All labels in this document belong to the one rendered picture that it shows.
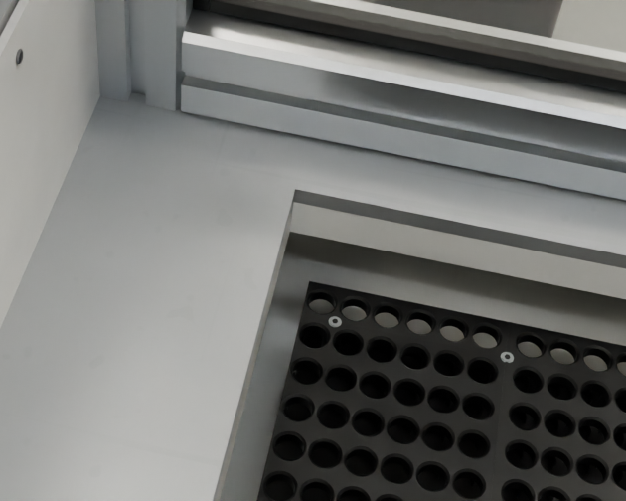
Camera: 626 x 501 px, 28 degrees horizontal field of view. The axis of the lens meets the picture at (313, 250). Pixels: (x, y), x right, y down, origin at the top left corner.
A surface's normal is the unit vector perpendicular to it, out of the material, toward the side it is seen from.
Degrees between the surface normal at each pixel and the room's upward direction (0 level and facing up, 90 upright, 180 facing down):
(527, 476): 0
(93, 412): 0
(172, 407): 0
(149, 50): 90
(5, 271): 90
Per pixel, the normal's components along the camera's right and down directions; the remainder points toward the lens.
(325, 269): 0.09, -0.63
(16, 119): 0.98, 0.20
